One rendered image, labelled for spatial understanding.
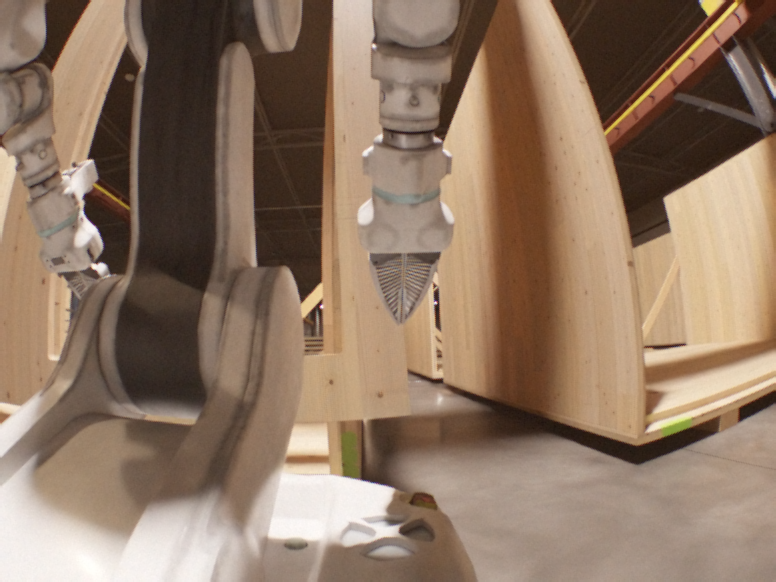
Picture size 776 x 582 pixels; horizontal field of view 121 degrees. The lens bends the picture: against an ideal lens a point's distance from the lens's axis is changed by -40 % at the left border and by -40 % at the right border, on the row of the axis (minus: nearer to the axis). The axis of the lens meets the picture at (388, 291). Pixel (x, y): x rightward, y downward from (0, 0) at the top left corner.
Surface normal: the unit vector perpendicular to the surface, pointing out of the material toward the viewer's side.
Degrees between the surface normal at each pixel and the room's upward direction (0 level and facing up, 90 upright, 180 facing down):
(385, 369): 90
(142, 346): 87
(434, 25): 149
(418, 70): 140
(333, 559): 17
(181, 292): 59
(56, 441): 23
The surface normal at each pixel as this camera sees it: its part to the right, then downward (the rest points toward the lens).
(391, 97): -0.56, 0.54
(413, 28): 0.04, 0.75
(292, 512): 0.03, -0.51
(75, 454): -0.01, -0.97
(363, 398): 0.07, -0.16
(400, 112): -0.33, 0.61
